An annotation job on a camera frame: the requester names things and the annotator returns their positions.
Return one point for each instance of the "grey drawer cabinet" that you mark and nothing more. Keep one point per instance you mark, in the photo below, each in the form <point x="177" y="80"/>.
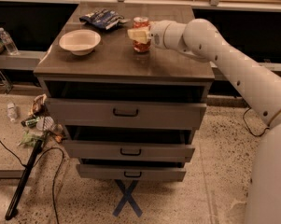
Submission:
<point x="115" y="72"/>

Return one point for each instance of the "small plastic bottle on floor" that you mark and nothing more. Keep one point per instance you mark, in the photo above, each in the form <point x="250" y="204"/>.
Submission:
<point x="12" y="112"/>

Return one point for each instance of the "pile of trash items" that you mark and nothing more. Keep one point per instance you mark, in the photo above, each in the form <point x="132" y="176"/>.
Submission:
<point x="39" y="123"/>

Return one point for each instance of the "white bowl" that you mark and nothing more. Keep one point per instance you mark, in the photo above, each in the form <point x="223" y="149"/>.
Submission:
<point x="80" y="42"/>

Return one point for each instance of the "blue chip bag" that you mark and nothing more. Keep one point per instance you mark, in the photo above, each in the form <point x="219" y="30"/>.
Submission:
<point x="104" y="19"/>

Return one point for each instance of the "bottom grey drawer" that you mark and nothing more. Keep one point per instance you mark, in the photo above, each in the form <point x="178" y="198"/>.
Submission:
<point x="131" y="173"/>

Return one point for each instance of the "black rod on floor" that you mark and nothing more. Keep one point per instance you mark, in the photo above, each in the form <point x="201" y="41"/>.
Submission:
<point x="12" y="209"/>

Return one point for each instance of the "clear water bottle on ledge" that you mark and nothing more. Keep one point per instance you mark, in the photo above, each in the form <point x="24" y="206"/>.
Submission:
<point x="8" y="42"/>

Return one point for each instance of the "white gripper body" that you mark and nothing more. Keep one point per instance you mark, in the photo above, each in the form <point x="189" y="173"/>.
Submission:
<point x="158" y="34"/>

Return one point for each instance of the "grey drawer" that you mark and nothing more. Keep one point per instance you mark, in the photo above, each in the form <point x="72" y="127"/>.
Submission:
<point x="116" y="151"/>
<point x="131" y="173"/>
<point x="123" y="114"/>

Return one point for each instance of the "red coke can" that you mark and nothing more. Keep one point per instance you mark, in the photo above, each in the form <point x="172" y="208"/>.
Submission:
<point x="141" y="44"/>

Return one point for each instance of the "middle grey drawer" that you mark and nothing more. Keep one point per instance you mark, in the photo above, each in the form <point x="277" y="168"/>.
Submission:
<point x="116" y="151"/>

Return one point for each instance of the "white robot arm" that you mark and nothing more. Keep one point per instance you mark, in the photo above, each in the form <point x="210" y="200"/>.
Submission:
<point x="259" y="86"/>

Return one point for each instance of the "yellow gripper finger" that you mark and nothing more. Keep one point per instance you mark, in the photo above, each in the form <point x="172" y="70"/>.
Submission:
<point x="140" y="35"/>

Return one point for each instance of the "top grey drawer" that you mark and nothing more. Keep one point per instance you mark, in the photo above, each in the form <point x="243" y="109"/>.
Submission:
<point x="123" y="114"/>

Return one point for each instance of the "blue tape cross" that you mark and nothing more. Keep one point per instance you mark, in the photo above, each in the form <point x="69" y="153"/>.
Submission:
<point x="127" y="197"/>

